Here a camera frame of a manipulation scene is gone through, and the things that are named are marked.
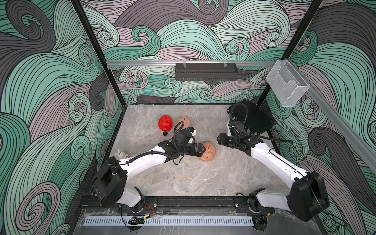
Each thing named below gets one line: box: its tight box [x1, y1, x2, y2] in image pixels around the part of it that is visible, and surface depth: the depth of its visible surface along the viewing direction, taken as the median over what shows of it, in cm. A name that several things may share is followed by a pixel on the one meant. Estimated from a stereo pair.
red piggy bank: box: [158, 114, 173, 132], surface depth 100 cm
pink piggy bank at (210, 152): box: [200, 141, 217, 162], surface depth 85 cm
